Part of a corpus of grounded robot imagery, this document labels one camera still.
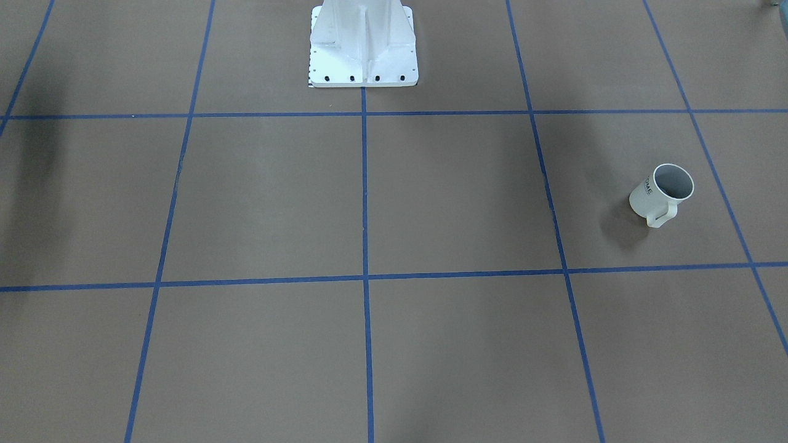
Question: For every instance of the white mug with HOME text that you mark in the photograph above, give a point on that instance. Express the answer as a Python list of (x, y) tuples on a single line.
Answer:
[(658, 196)]

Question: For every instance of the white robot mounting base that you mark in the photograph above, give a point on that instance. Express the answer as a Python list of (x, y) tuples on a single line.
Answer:
[(362, 44)]

